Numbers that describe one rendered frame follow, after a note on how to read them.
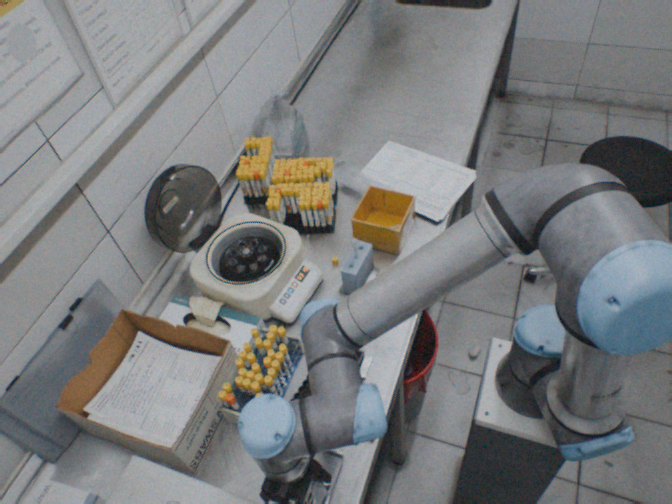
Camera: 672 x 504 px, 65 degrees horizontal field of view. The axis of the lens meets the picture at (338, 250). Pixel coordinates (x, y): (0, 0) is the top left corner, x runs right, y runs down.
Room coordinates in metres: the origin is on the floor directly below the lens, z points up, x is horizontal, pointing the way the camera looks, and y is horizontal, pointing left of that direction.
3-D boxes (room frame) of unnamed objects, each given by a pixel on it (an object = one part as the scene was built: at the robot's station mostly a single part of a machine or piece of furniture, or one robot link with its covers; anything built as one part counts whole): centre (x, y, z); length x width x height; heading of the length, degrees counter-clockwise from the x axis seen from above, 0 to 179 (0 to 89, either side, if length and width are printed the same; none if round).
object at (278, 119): (1.38, 0.13, 0.97); 0.26 x 0.17 x 0.19; 168
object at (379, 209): (0.95, -0.13, 0.93); 0.13 x 0.13 x 0.10; 59
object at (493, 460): (0.45, -0.35, 0.44); 0.20 x 0.20 x 0.87; 63
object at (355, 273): (0.80, -0.04, 0.92); 0.10 x 0.07 x 0.10; 147
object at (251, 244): (0.86, 0.22, 0.97); 0.15 x 0.15 x 0.07
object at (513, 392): (0.45, -0.35, 0.95); 0.15 x 0.15 x 0.10
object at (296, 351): (0.55, 0.21, 0.91); 0.20 x 0.10 x 0.07; 153
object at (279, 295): (0.85, 0.21, 0.94); 0.30 x 0.24 x 0.12; 54
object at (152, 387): (0.55, 0.43, 0.95); 0.29 x 0.25 x 0.15; 63
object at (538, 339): (0.44, -0.35, 1.07); 0.13 x 0.12 x 0.14; 4
